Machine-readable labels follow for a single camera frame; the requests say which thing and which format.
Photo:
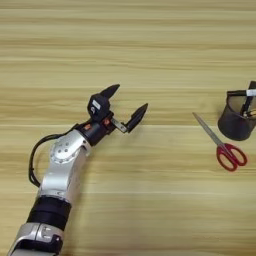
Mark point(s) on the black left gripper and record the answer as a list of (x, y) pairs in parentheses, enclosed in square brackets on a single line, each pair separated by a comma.
[(93, 131)]

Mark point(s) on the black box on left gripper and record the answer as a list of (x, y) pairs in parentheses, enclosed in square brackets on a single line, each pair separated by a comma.
[(98, 106)]

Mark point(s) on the black mesh pen holder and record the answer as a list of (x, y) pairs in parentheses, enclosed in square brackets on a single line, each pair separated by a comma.
[(233, 125)]

